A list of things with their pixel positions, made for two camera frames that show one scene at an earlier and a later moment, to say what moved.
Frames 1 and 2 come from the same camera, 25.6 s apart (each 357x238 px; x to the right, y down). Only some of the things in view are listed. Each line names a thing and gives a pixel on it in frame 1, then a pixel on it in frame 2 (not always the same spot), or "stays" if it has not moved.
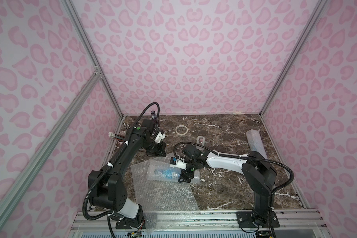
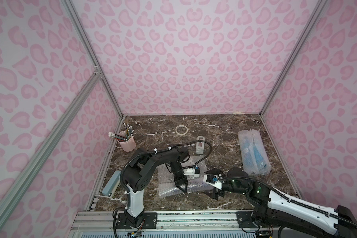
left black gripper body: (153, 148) → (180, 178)
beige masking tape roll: (180, 126) stays
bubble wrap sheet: (164, 172) → (248, 152)
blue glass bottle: (167, 173) → (247, 157)
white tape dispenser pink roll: (201, 140) stays
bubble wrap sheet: (256, 142) stays
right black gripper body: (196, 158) → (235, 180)
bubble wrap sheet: (160, 201) → (168, 188)
